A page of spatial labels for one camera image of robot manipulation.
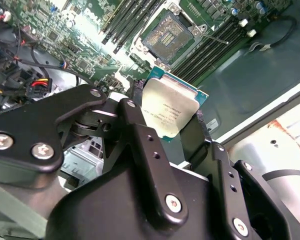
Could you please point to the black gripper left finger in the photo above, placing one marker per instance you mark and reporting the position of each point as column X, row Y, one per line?
column 27, row 127

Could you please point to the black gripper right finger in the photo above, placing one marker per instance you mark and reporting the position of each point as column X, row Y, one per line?
column 227, row 180

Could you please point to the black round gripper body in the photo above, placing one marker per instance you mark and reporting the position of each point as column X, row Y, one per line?
column 110, row 207

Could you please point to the silver topped CPU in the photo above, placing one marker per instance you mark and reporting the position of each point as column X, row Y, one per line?
column 170, row 107

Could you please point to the metal socket cover frame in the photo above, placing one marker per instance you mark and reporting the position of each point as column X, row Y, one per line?
column 122, row 76

